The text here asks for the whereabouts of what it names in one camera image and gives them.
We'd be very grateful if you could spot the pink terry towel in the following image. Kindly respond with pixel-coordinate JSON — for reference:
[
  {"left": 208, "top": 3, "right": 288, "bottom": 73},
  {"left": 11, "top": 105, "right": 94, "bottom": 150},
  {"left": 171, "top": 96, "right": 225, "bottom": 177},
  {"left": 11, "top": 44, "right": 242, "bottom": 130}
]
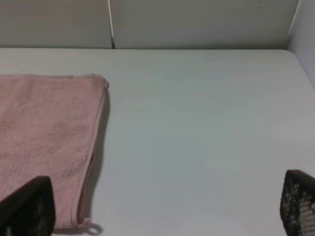
[{"left": 0, "top": 74, "right": 108, "bottom": 229}]

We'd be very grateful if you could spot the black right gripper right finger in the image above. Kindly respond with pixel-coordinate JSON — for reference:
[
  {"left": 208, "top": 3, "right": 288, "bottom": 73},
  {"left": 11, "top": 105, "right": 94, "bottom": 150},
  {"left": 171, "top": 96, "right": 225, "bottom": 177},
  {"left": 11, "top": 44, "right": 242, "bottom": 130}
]
[{"left": 280, "top": 170, "right": 315, "bottom": 236}]

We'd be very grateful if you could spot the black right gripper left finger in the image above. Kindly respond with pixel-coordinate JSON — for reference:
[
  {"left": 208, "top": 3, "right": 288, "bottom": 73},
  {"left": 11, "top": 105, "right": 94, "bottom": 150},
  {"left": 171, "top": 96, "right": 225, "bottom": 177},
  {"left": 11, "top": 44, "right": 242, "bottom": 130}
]
[{"left": 0, "top": 176, "right": 55, "bottom": 236}]

